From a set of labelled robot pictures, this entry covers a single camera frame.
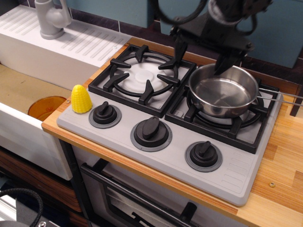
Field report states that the black stove knob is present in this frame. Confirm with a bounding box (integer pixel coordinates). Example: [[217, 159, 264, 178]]
[[130, 116, 172, 152], [185, 141, 223, 173], [89, 101, 122, 129]]

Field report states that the stainless steel pan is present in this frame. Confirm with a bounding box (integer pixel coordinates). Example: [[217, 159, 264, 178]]
[[188, 64, 302, 118]]

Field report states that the black burner grate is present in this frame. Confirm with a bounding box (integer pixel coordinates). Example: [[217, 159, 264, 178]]
[[89, 45, 196, 118], [165, 79, 282, 154]]

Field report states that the yellow toy corn cob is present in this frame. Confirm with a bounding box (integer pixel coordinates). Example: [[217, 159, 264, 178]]
[[71, 85, 92, 114]]

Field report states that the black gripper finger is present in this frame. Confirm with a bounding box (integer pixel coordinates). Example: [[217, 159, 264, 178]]
[[174, 38, 188, 66], [214, 51, 243, 76]]

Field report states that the grey toy faucet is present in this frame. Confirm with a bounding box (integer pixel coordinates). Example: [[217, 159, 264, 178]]
[[35, 0, 72, 40]]

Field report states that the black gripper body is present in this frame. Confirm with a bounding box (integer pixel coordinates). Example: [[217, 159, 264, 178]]
[[170, 10, 254, 57]]

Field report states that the black middle stove knob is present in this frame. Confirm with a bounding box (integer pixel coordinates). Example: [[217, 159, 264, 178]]
[[130, 116, 172, 152]]

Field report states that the white toy sink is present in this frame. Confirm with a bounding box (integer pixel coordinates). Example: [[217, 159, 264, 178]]
[[0, 5, 130, 180]]

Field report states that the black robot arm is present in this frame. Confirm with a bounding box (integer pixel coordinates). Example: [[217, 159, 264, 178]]
[[170, 0, 272, 75]]

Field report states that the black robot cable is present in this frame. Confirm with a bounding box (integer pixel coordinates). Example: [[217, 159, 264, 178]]
[[151, 0, 261, 36]]

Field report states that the toy oven door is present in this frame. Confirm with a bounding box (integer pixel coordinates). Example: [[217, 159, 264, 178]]
[[80, 159, 197, 227]]

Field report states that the black right burner grate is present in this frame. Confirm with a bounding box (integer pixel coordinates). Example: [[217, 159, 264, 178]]
[[165, 79, 282, 154]]

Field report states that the black right stove knob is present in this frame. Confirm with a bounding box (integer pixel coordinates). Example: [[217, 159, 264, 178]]
[[185, 141, 223, 173]]

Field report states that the black left stove knob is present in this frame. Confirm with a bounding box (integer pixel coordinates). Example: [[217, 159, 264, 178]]
[[89, 101, 122, 129]]

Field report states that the black braided cable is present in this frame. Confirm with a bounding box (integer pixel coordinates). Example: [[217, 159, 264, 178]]
[[0, 188, 45, 227]]

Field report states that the grey toy stove top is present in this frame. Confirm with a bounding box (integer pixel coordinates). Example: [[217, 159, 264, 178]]
[[56, 44, 284, 207]]

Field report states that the black left burner grate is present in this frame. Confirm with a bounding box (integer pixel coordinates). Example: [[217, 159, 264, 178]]
[[89, 45, 196, 118]]

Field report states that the orange plastic bowl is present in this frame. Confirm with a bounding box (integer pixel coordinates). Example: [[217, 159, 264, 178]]
[[28, 96, 66, 121]]

